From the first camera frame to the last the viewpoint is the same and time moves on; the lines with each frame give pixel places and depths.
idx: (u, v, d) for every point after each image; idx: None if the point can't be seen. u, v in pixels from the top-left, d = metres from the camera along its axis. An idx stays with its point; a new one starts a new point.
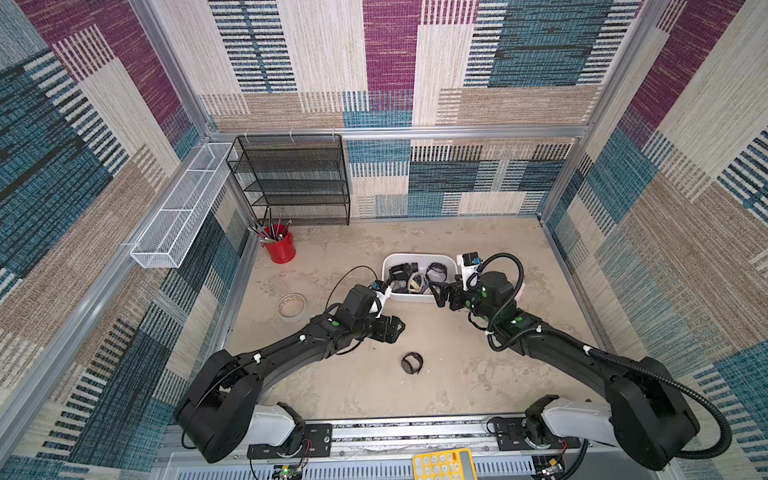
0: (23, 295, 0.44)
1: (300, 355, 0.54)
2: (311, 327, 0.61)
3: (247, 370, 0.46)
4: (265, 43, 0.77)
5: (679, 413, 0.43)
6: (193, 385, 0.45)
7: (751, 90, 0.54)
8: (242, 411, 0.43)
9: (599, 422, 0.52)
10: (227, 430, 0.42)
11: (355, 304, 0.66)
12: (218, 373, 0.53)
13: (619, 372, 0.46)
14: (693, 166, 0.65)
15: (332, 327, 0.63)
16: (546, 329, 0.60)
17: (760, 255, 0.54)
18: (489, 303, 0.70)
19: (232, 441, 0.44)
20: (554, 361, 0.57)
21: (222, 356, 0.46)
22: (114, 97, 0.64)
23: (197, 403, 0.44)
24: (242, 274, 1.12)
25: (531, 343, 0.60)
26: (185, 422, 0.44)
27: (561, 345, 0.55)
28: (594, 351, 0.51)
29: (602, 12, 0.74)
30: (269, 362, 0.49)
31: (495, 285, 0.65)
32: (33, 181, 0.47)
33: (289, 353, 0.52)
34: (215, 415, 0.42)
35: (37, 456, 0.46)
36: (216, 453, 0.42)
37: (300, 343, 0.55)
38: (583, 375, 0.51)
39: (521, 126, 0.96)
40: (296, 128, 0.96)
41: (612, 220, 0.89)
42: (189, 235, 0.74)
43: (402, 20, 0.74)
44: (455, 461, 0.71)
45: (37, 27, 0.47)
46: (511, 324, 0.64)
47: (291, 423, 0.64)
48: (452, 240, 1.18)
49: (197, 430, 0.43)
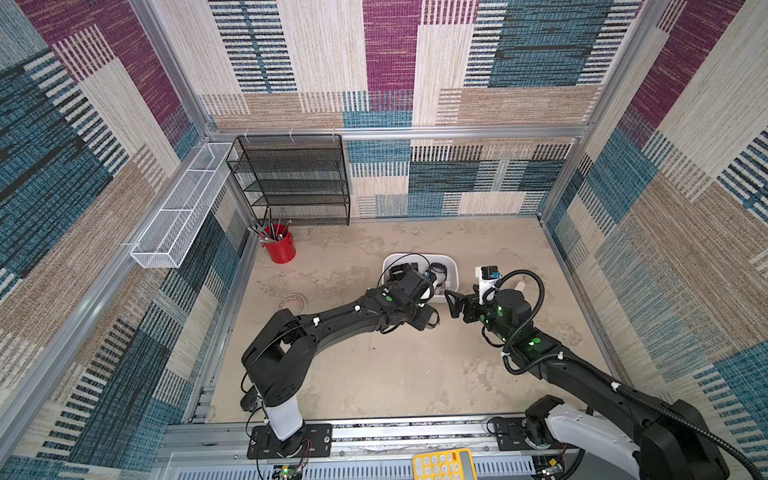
0: (22, 295, 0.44)
1: (354, 324, 0.55)
2: (365, 298, 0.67)
3: (305, 331, 0.49)
4: (265, 43, 0.77)
5: (712, 460, 0.42)
6: (261, 336, 0.49)
7: (751, 91, 0.54)
8: (299, 369, 0.46)
9: (614, 450, 0.51)
10: (283, 382, 0.45)
11: (411, 286, 0.67)
12: (281, 329, 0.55)
13: (652, 415, 0.44)
14: (693, 166, 0.65)
15: (386, 303, 0.63)
16: (568, 356, 0.57)
17: (760, 255, 0.54)
18: (503, 323, 0.68)
19: (288, 393, 0.49)
20: (576, 394, 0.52)
21: (284, 314, 0.50)
22: (114, 97, 0.64)
23: (261, 351, 0.48)
24: (242, 274, 1.12)
25: (550, 370, 0.58)
26: (250, 369, 0.49)
27: (584, 376, 0.53)
28: (623, 388, 0.49)
29: (602, 12, 0.74)
30: (325, 328, 0.51)
31: (512, 305, 0.62)
32: (33, 181, 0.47)
33: (344, 321, 0.54)
34: (275, 366, 0.48)
35: (37, 456, 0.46)
36: (274, 400, 0.47)
37: (355, 312, 0.57)
38: (607, 411, 0.50)
39: (521, 126, 0.96)
40: (296, 128, 0.96)
41: (612, 220, 0.89)
42: (189, 235, 0.74)
43: (402, 20, 0.74)
44: (455, 461, 0.71)
45: (37, 27, 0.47)
46: (529, 347, 0.61)
47: (296, 422, 0.64)
48: (452, 241, 1.18)
49: (259, 379, 0.47)
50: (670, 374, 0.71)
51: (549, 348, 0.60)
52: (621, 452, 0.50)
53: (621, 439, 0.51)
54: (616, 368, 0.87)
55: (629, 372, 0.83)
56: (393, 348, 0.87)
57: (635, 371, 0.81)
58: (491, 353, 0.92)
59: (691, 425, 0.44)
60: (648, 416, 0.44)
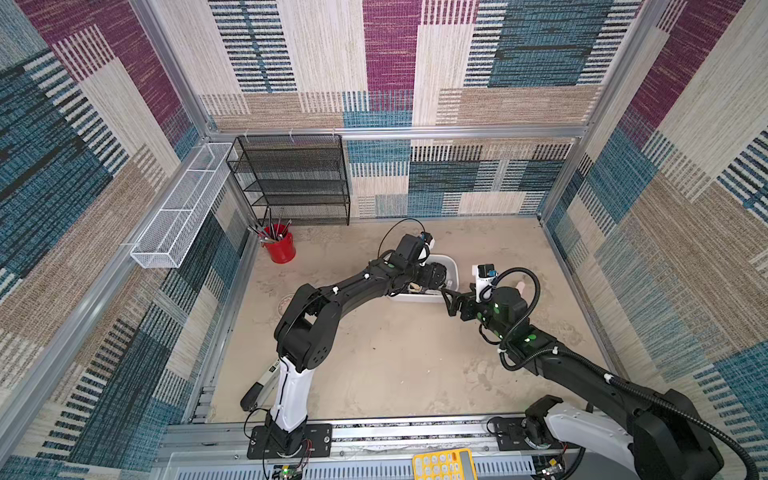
0: (22, 296, 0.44)
1: (368, 290, 0.62)
2: (372, 267, 0.69)
3: (328, 297, 0.55)
4: (265, 43, 0.77)
5: (705, 449, 0.42)
6: (289, 308, 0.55)
7: (751, 91, 0.54)
8: (331, 331, 0.53)
9: (611, 445, 0.51)
10: (318, 345, 0.52)
11: (408, 250, 0.74)
12: (306, 302, 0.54)
13: (643, 404, 0.45)
14: (693, 166, 0.65)
15: (390, 268, 0.71)
16: (563, 350, 0.58)
17: (760, 255, 0.54)
18: (500, 320, 0.69)
19: (320, 356, 0.54)
20: (572, 386, 0.55)
21: (309, 287, 0.56)
22: (113, 97, 0.63)
23: (291, 324, 0.54)
24: (242, 274, 1.12)
25: (546, 366, 0.59)
26: (283, 341, 0.55)
27: (579, 370, 0.53)
28: (615, 378, 0.50)
29: (602, 12, 0.74)
30: (344, 294, 0.58)
31: (508, 302, 0.63)
32: (33, 181, 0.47)
33: (359, 286, 0.61)
34: (308, 333, 0.54)
35: (37, 456, 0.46)
36: (310, 362, 0.52)
37: (366, 279, 0.64)
38: (601, 403, 0.50)
39: (521, 126, 0.96)
40: (296, 128, 0.96)
41: (612, 220, 0.89)
42: (189, 235, 0.74)
43: (402, 20, 0.74)
44: (455, 461, 0.71)
45: (37, 27, 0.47)
46: (525, 343, 0.62)
47: (302, 413, 0.66)
48: (452, 241, 1.18)
49: (294, 347, 0.54)
50: (670, 374, 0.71)
51: (545, 343, 0.61)
52: (617, 445, 0.50)
53: (617, 432, 0.51)
54: (616, 368, 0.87)
55: (629, 372, 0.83)
56: (393, 348, 0.87)
57: (635, 371, 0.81)
58: (492, 353, 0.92)
59: (681, 413, 0.45)
60: (640, 405, 0.45)
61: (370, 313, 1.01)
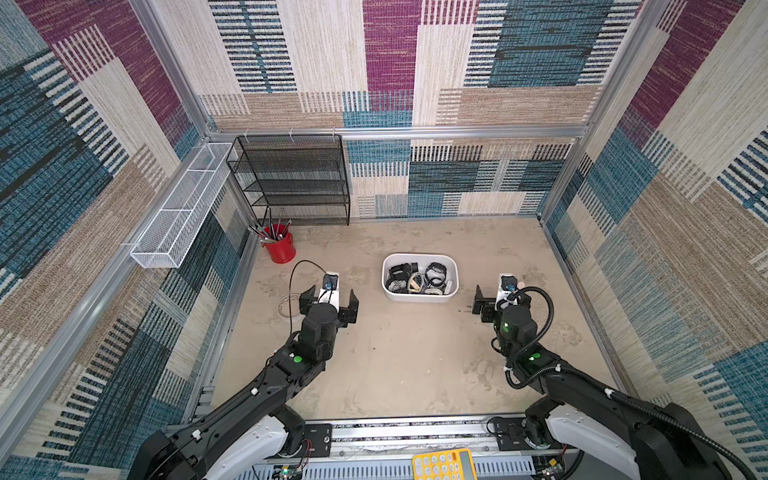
0: (23, 295, 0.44)
1: (254, 412, 0.50)
2: (265, 374, 0.55)
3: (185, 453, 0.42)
4: (265, 43, 0.77)
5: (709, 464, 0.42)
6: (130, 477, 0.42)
7: (751, 91, 0.54)
8: None
9: (619, 455, 0.50)
10: None
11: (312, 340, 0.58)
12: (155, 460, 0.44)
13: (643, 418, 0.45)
14: (693, 166, 0.65)
15: (294, 368, 0.57)
16: (566, 368, 0.59)
17: (760, 255, 0.54)
18: (508, 337, 0.68)
19: None
20: (578, 407, 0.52)
21: (156, 440, 0.42)
22: (114, 97, 0.64)
23: None
24: (242, 274, 1.12)
25: (550, 383, 0.60)
26: None
27: (583, 386, 0.54)
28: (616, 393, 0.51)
29: (602, 12, 0.74)
30: (212, 436, 0.45)
31: (518, 323, 0.63)
32: (33, 181, 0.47)
33: (239, 413, 0.48)
34: None
35: (37, 456, 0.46)
36: None
37: (253, 397, 0.51)
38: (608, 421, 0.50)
39: (521, 126, 0.96)
40: (296, 128, 0.96)
41: (612, 220, 0.89)
42: (189, 235, 0.74)
43: (402, 20, 0.74)
44: (455, 461, 0.71)
45: (37, 27, 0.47)
46: (530, 361, 0.64)
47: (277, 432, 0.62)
48: (452, 241, 1.18)
49: None
50: (670, 374, 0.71)
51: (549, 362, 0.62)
52: (624, 457, 0.49)
53: (622, 443, 0.51)
54: (616, 368, 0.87)
55: (629, 372, 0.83)
56: (393, 348, 0.87)
57: (634, 371, 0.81)
58: (492, 354, 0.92)
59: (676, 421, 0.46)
60: (641, 419, 0.45)
61: (370, 313, 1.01)
